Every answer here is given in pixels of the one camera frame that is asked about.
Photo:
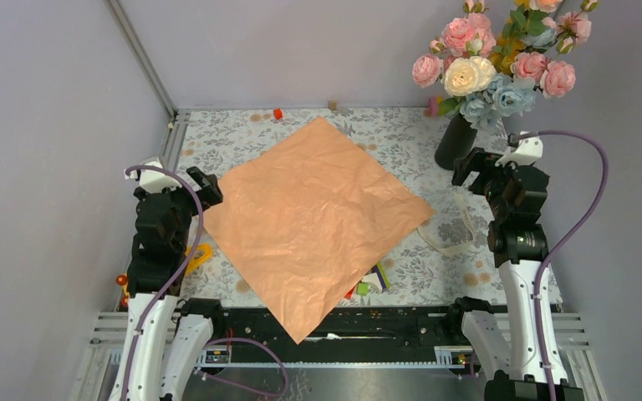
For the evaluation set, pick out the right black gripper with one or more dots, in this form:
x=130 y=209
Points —
x=478 y=160

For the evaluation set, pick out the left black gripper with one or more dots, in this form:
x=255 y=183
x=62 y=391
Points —
x=209 y=193

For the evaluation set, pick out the blue flower stem bunch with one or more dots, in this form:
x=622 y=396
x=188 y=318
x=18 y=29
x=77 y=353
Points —
x=506 y=94

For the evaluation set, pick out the peach wrapping paper sheet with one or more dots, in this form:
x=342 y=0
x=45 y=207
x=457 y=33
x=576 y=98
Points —
x=303 y=222

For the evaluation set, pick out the yellow rose stem bunch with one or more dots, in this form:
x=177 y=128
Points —
x=506 y=55

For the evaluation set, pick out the cream white rose stem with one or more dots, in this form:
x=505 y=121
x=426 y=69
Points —
x=465 y=76

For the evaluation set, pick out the small pink rose stem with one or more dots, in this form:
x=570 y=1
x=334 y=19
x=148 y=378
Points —
x=530 y=26

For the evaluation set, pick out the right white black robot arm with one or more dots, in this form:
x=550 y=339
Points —
x=520 y=288

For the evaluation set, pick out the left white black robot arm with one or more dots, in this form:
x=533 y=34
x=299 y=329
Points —
x=164 y=335

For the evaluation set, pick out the black vase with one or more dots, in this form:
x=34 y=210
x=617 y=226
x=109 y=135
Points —
x=456 y=142

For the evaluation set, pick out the red yellow toy truck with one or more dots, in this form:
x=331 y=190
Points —
x=202 y=254

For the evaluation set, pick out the pink yellow green toy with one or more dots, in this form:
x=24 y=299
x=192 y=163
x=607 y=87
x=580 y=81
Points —
x=433 y=107

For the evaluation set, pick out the floral patterned table mat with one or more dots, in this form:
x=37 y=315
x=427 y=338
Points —
x=404 y=142

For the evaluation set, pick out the pink rose stems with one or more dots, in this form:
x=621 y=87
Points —
x=574 y=29

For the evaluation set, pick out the green long toy block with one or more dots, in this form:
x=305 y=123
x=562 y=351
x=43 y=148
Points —
x=384 y=281

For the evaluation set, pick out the white purple toy block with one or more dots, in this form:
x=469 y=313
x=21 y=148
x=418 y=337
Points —
x=372 y=278

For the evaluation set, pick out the small green toy cube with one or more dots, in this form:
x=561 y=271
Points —
x=362 y=289

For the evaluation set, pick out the red toy block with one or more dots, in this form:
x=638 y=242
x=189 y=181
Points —
x=350 y=293

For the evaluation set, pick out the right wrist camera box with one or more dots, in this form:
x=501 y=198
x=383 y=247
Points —
x=527 y=148

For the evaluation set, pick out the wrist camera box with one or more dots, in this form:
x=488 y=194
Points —
x=152 y=181
x=527 y=148

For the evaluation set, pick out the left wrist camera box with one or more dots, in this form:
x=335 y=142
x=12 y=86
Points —
x=152 y=181

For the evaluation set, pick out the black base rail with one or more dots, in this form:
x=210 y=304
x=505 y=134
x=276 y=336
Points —
x=377 y=337

